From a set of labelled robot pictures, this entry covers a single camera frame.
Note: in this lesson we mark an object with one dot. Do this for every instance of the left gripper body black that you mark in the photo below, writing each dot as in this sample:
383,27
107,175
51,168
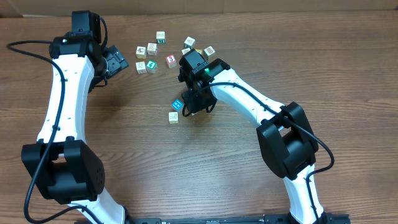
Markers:
117,62

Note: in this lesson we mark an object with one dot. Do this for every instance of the block with green R side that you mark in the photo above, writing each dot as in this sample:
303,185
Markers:
160,37

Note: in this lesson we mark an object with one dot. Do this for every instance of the red number 3 block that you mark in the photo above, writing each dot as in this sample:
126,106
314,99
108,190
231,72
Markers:
171,61

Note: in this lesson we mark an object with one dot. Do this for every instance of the white letter E block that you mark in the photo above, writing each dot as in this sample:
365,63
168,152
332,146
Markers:
152,49

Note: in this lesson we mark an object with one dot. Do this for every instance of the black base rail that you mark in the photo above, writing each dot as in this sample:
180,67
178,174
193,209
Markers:
327,218

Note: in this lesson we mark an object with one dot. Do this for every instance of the acorn picture block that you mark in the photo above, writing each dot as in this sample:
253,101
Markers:
141,52

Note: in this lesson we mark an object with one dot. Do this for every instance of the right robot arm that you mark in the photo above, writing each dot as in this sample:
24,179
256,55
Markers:
286,140

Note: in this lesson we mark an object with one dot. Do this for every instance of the green number 4 block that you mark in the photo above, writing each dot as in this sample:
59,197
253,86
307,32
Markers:
151,66

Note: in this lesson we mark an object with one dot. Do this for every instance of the white block top right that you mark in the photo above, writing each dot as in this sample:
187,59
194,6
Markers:
189,43

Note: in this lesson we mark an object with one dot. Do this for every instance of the white block red drawing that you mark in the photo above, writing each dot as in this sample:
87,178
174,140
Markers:
209,52

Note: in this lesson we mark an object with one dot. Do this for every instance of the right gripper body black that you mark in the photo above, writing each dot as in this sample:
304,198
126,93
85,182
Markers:
197,104

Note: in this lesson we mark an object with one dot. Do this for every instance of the white block brown picture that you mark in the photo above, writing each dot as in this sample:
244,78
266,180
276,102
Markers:
185,51

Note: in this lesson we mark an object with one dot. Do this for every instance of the white letter L block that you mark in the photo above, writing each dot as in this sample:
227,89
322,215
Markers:
173,117

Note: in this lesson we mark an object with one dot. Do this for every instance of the blue symbol block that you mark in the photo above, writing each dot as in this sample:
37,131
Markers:
177,105

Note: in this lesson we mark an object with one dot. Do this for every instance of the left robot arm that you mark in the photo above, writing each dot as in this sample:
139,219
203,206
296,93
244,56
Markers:
62,166

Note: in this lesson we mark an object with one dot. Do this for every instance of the white letter J block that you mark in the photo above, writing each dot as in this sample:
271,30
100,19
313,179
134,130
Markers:
141,67

